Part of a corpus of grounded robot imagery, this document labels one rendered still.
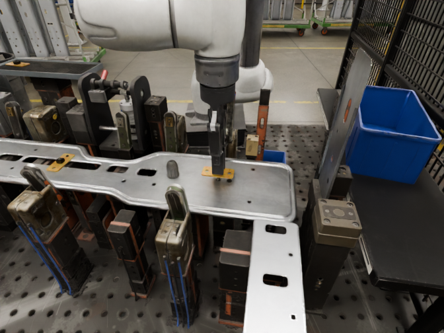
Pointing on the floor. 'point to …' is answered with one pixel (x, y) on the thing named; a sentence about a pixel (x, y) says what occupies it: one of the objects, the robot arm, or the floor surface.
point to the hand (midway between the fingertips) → (218, 160)
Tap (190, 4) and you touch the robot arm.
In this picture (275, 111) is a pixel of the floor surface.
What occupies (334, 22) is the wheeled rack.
